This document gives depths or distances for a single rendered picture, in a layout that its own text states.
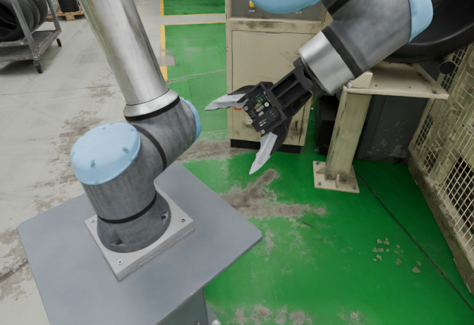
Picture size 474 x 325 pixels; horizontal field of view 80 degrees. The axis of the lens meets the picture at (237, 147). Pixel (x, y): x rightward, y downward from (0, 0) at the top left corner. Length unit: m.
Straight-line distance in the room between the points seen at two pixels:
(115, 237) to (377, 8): 0.70
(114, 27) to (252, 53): 1.18
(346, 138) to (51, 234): 1.44
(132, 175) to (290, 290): 0.98
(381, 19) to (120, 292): 0.73
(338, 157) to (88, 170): 1.45
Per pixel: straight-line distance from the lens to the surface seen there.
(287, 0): 0.31
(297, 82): 0.43
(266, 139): 0.49
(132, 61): 0.71
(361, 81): 1.18
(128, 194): 0.68
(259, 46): 1.77
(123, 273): 0.78
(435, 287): 1.67
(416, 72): 1.47
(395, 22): 0.44
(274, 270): 1.47
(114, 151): 0.64
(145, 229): 0.75
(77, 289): 0.82
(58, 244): 0.92
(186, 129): 0.77
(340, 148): 1.77
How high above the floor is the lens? 1.25
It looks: 36 degrees down
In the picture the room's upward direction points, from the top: straight up
